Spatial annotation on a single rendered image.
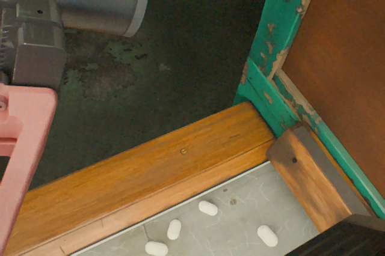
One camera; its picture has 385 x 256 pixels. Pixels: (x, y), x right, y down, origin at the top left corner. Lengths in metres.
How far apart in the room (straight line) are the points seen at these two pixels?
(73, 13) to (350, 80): 0.40
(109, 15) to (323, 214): 0.45
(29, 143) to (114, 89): 1.53
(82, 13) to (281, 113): 0.49
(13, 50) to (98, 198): 0.48
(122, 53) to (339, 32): 1.38
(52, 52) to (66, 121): 1.47
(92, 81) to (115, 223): 1.16
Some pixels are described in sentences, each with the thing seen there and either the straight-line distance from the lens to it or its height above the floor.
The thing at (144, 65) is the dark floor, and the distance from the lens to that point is 1.79.
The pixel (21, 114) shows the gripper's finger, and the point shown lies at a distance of 0.18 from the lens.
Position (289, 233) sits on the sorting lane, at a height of 0.74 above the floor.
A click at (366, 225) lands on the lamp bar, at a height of 1.08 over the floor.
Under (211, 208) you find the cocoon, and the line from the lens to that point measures 0.65.
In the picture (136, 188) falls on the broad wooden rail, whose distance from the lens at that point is 0.65.
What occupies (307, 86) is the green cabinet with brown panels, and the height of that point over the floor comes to 0.90.
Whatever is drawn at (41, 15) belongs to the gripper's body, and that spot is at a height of 1.24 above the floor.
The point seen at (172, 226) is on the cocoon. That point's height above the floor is 0.76.
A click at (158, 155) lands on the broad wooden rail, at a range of 0.67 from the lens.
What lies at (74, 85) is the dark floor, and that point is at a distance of 1.74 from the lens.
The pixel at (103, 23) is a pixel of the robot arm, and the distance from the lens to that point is 0.27.
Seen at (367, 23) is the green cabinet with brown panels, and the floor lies 1.06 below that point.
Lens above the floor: 1.36
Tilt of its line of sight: 58 degrees down
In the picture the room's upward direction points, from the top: 12 degrees clockwise
